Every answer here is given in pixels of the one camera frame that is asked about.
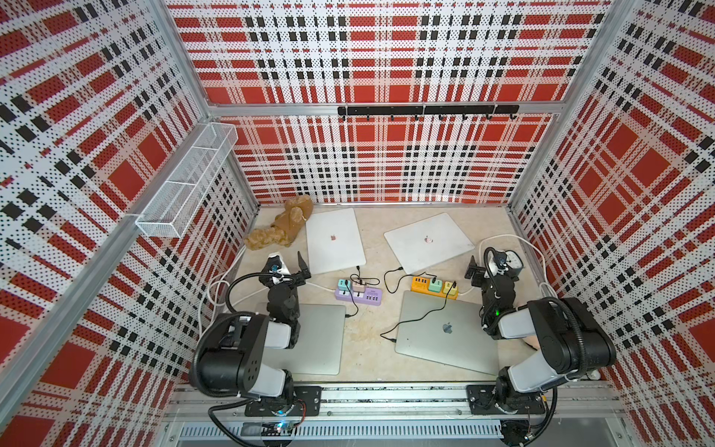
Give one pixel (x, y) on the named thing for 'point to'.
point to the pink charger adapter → (358, 288)
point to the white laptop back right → (425, 242)
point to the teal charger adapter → (342, 286)
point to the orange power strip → (435, 287)
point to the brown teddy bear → (281, 233)
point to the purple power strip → (371, 295)
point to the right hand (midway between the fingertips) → (490, 258)
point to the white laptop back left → (334, 241)
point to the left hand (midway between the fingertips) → (290, 255)
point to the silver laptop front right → (453, 335)
